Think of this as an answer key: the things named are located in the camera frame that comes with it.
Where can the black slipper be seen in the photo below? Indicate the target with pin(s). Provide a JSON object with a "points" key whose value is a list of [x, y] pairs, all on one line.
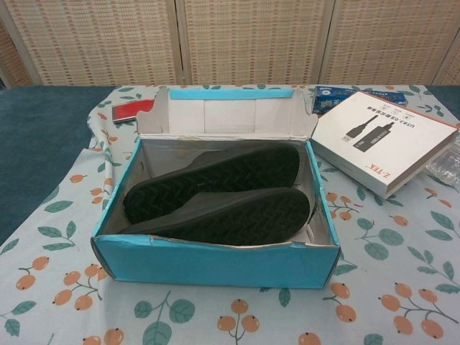
{"points": [[233, 169], [233, 215]]}

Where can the blue cardboard shoe box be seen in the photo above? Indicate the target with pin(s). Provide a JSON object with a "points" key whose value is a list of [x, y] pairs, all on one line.
{"points": [[215, 266]]}

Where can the long blue printed box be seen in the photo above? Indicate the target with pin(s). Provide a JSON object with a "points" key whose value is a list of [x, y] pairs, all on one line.
{"points": [[327, 102]]}

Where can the white Z-TEK product box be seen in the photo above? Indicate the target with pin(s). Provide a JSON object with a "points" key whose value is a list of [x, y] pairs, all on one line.
{"points": [[377, 133]]}

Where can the red flat case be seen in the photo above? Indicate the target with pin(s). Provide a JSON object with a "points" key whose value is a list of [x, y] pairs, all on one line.
{"points": [[129, 108]]}

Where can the bamboo folding screen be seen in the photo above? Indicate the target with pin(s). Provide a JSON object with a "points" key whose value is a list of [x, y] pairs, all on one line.
{"points": [[251, 36]]}

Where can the floral print tablecloth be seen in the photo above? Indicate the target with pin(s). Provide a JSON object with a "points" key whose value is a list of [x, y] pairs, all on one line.
{"points": [[72, 251]]}

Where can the clear plastic water bottle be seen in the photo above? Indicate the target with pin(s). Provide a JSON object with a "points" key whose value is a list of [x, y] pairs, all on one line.
{"points": [[447, 160]]}

